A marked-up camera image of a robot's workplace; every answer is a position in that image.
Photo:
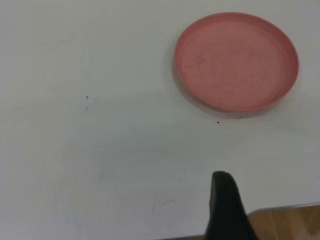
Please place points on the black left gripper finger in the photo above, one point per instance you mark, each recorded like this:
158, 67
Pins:
225, 210

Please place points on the pink round plate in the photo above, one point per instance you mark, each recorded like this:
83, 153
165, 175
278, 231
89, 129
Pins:
235, 62

